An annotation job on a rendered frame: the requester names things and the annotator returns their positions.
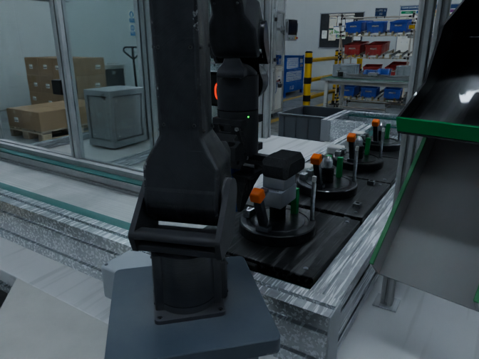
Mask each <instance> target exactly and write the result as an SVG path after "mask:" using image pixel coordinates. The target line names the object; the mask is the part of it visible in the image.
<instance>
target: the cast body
mask: <svg viewBox="0 0 479 359"><path fill-rule="evenodd" d="M263 188H266V189H269V192H268V193H267V195H266V196H265V198H264V205H265V206H267V207H273V208H276V209H282V208H283V207H285V206H286V205H288V203H290V202H291V201H293V200H294V199H295V198H296V190H297V184H296V183H295V175H294V176H292V177H290V178H289V179H287V180H280V179H274V178H270V177H265V176H264V175H263Z"/></svg>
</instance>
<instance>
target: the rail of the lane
mask: <svg viewBox="0 0 479 359"><path fill-rule="evenodd" d="M128 232H129V230H127V229H123V228H120V227H117V226H114V225H112V224H107V223H105V222H101V221H98V220H96V219H92V218H90V217H86V216H83V215H81V214H77V213H75V212H71V211H68V210H66V209H62V208H60V207H55V206H53V205H50V204H47V203H44V202H40V201H38V200H35V199H32V198H29V197H25V196H23V195H20V194H17V193H14V192H10V191H8V190H5V189H1V188H0V237H2V238H4V239H7V240H9V241H12V242H13V243H15V244H18V245H20V246H23V247H25V248H27V249H30V250H32V251H35V252H36V253H38V254H41V255H43V256H46V257H48V258H50V259H53V260H54V261H57V262H59V263H61V264H64V265H66V266H69V267H71V268H72V269H75V270H77V271H80V272H82V273H84V274H87V275H89V276H92V277H93V278H95V279H98V280H100V281H103V277H102V271H101V266H102V265H104V264H105V263H107V262H109V261H111V260H112V259H114V258H116V257H118V256H120V255H121V254H124V253H125V252H127V251H129V250H131V249H132V248H131V245H130V242H129V239H128ZM246 262H247V265H248V267H249V270H250V271H251V273H252V275H253V277H254V280H255V282H256V284H257V286H258V288H259V290H260V293H261V295H262V297H263V299H264V301H265V303H266V305H267V308H268V309H269V312H270V313H271V315H272V317H273V319H274V322H275V324H276V326H277V328H278V330H279V332H280V336H281V337H280V350H279V352H278V353H276V354H273V355H272V356H274V357H276V358H279V359H336V354H337V346H338V339H339V324H340V316H341V301H340V300H339V299H337V298H333V297H331V296H327V295H324V294H322V293H317V292H315V291H311V290H309V289H306V288H302V287H300V286H296V285H294V284H291V283H287V282H285V281H281V280H279V279H275V278H272V277H270V276H265V275H263V274H259V273H257V264H255V263H252V262H249V261H246Z"/></svg>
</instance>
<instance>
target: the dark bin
mask: <svg viewBox="0 0 479 359"><path fill-rule="evenodd" d="M396 126H397V131H398V133H401V134H406V135H415V136H421V137H430V138H435V139H441V140H450V141H456V142H465V143H470V144H476V145H479V0H462V1H461V2H460V4H459V5H458V6H457V7H456V9H455V10H454V11H453V13H452V14H451V15H450V16H449V17H448V18H447V19H446V20H445V22H444V23H443V24H442V26H441V29H440V32H439V34H438V38H437V41H436V45H435V48H434V50H433V54H432V56H431V60H430V63H429V65H428V70H427V72H426V76H425V78H424V81H423V83H422V85H421V86H420V88H419V89H418V90H417V91H416V92H415V94H414V95H413V97H412V98H411V99H410V100H409V101H408V103H407V104H406V106H405V107H404V108H403V110H402V111H401V112H400V113H399V115H398V116H397V117H396Z"/></svg>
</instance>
